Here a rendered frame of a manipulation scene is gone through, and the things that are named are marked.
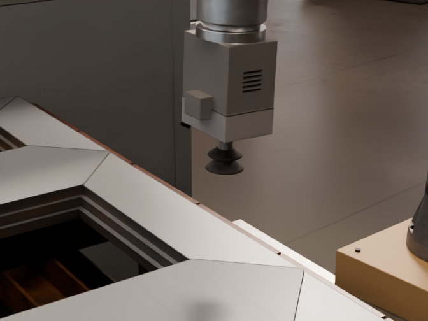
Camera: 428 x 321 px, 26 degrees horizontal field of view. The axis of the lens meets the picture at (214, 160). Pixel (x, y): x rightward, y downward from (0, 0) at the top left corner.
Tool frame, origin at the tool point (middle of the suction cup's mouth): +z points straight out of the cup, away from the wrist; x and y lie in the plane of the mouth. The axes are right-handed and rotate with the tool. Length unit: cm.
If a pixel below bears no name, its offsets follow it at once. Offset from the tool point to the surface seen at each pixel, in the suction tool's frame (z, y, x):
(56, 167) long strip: 10.5, -33.6, -4.5
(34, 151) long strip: 10.5, -41.5, -4.2
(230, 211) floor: 93, -159, 121
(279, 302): 9.9, 13.6, -2.2
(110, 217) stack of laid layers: 11.7, -17.4, -4.9
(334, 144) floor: 90, -189, 196
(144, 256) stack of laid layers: 13.0, -7.7, -5.6
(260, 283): 9.9, 9.2, -1.4
